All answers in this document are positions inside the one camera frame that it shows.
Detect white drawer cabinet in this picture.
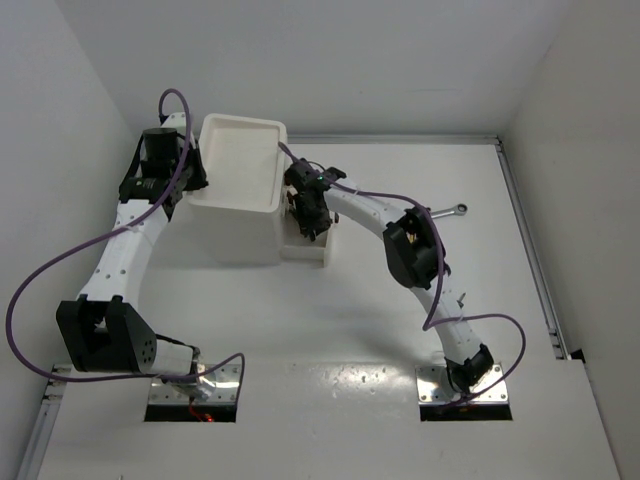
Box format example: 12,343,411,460
188,114,287,265

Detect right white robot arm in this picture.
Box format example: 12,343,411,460
284,159,493,396

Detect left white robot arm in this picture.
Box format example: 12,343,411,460
56,126,208,377

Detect silver combination wrench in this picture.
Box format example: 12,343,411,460
431,203,468,219

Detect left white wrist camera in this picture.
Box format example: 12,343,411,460
160,112,192,136

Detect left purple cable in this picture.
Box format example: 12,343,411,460
5,88,246,384

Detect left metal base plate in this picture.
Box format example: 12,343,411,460
148,363,243,407

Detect metal base plate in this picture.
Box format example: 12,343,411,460
415,363,510,406
148,363,243,407

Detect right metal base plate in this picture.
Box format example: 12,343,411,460
415,363,510,406

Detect aluminium rail left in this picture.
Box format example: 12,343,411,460
16,379,67,480

